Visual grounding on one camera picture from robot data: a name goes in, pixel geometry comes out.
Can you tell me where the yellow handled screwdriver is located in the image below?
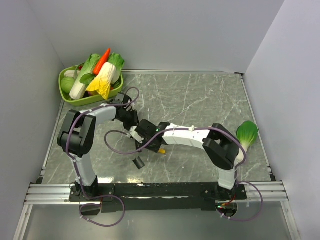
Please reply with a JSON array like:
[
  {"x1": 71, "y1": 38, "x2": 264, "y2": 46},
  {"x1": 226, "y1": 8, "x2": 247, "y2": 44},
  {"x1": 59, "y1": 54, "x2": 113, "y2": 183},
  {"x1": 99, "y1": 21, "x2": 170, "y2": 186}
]
[{"x1": 158, "y1": 148, "x2": 166, "y2": 154}]

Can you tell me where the black battery cover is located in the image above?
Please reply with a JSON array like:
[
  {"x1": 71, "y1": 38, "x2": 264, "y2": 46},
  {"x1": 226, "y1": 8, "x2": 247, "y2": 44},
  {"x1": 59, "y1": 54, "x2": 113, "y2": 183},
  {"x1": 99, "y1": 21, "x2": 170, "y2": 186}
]
[{"x1": 132, "y1": 156, "x2": 145, "y2": 170}]

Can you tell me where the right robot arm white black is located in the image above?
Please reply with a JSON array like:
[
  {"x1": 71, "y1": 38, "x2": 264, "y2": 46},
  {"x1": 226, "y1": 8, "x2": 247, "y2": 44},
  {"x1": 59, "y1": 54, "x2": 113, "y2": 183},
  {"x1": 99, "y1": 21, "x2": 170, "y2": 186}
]
[{"x1": 129, "y1": 119, "x2": 241, "y2": 199}]

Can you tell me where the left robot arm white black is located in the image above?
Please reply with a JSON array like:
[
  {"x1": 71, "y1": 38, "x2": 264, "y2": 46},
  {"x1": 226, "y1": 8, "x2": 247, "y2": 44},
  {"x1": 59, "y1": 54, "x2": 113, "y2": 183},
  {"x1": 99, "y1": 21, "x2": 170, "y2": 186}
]
[{"x1": 57, "y1": 93, "x2": 139, "y2": 201}]

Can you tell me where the yellow white napa cabbage toy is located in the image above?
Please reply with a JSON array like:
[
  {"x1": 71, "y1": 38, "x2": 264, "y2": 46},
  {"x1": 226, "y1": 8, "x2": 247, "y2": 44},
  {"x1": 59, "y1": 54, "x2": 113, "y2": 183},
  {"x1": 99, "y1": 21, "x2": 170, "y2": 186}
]
[{"x1": 86, "y1": 62, "x2": 116, "y2": 100}]

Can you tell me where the green plastic basket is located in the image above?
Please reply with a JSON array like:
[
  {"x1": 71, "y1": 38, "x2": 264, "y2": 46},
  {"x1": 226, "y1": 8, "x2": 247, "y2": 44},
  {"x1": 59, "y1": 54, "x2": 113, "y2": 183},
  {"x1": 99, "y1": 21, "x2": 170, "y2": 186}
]
[{"x1": 58, "y1": 65, "x2": 124, "y2": 107}]

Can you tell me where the orange toy carrot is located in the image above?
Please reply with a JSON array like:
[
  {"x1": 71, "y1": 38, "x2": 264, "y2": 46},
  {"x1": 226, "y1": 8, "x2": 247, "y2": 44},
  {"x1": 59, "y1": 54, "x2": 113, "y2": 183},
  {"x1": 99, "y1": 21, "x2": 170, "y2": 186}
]
[{"x1": 93, "y1": 48, "x2": 111, "y2": 75}]

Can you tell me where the green white bok choy toy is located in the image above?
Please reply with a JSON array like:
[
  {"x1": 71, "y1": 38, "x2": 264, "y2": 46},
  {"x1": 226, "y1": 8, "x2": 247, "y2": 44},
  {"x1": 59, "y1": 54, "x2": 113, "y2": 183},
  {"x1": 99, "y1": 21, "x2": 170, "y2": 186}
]
[{"x1": 69, "y1": 53, "x2": 101, "y2": 100}]

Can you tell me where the green lettuce toy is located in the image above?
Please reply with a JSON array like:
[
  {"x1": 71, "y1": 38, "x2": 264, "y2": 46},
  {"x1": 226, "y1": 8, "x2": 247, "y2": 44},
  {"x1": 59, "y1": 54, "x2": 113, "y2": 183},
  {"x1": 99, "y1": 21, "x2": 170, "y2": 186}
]
[{"x1": 108, "y1": 52, "x2": 125, "y2": 85}]

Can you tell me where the round green cabbage toy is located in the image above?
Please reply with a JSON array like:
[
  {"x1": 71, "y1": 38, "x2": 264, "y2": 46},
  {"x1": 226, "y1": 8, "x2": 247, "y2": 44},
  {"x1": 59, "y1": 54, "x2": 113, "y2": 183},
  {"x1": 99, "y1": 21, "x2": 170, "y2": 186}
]
[{"x1": 60, "y1": 76, "x2": 75, "y2": 94}]

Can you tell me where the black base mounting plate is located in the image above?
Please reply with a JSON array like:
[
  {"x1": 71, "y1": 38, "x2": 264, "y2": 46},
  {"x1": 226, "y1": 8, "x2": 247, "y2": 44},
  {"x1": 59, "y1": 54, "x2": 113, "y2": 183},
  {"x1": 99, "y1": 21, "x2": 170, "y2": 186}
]
[{"x1": 69, "y1": 182, "x2": 247, "y2": 213}]

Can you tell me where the white mushroom toy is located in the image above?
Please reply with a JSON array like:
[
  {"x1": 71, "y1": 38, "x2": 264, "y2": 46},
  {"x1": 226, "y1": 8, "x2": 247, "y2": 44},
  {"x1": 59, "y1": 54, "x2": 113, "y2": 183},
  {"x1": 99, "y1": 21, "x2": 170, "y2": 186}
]
[{"x1": 64, "y1": 70, "x2": 80, "y2": 79}]

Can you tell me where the bok choy toy on table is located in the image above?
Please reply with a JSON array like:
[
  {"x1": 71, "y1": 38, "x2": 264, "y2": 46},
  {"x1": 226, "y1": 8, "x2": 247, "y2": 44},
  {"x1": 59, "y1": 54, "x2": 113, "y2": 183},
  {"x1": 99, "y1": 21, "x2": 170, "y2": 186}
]
[{"x1": 236, "y1": 120, "x2": 259, "y2": 153}]

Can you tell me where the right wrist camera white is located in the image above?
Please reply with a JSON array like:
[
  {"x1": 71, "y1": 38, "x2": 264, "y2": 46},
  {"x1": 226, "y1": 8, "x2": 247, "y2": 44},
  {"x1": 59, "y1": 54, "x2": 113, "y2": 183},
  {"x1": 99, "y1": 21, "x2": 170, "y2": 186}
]
[{"x1": 127, "y1": 126, "x2": 144, "y2": 144}]

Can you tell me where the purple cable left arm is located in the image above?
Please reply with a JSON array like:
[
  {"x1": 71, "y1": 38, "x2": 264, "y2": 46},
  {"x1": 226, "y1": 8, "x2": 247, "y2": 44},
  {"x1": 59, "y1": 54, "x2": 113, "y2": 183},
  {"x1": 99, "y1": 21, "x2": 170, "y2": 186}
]
[{"x1": 65, "y1": 86, "x2": 141, "y2": 198}]

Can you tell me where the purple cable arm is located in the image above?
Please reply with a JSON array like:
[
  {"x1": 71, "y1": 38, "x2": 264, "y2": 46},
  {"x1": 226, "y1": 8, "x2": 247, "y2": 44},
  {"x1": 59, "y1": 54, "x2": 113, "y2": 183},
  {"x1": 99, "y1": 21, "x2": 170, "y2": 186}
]
[
  {"x1": 65, "y1": 86, "x2": 141, "y2": 198},
  {"x1": 103, "y1": 126, "x2": 248, "y2": 186}
]

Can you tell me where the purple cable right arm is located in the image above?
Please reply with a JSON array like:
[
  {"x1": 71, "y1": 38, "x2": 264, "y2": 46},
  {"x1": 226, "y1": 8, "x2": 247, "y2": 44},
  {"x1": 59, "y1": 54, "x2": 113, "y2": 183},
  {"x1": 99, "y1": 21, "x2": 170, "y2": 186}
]
[{"x1": 103, "y1": 126, "x2": 248, "y2": 186}]

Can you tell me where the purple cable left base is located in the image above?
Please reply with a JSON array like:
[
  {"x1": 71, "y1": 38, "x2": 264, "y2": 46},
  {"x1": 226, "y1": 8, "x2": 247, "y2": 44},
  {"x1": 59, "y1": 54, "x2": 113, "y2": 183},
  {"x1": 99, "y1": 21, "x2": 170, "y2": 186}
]
[{"x1": 78, "y1": 192, "x2": 127, "y2": 228}]

